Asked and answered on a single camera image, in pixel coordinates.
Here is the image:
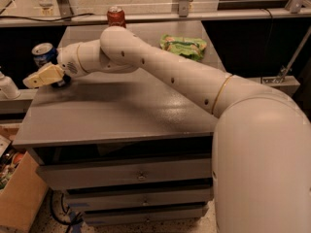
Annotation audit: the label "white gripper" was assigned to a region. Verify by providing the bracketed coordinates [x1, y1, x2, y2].
[23, 44, 86, 88]

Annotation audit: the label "blue pepsi can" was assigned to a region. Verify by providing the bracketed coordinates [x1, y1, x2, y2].
[31, 42, 72, 88]

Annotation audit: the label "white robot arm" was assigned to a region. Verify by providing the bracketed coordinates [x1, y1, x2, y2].
[23, 26, 311, 233]

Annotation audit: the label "red coca-cola can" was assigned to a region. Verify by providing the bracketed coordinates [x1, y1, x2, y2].
[107, 6, 126, 27]

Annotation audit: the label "white bottle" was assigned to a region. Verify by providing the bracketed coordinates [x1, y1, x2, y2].
[0, 72, 20, 99]

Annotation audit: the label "grey drawer cabinet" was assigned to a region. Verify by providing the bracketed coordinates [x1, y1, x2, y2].
[12, 20, 227, 227]

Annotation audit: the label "cardboard box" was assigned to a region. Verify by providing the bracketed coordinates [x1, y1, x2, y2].
[0, 125, 50, 233]

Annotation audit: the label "green chip bag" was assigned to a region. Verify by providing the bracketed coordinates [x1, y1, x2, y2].
[159, 34, 207, 61]

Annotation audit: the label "black cable on floor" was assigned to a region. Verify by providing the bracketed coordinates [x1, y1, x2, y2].
[48, 189, 84, 233]

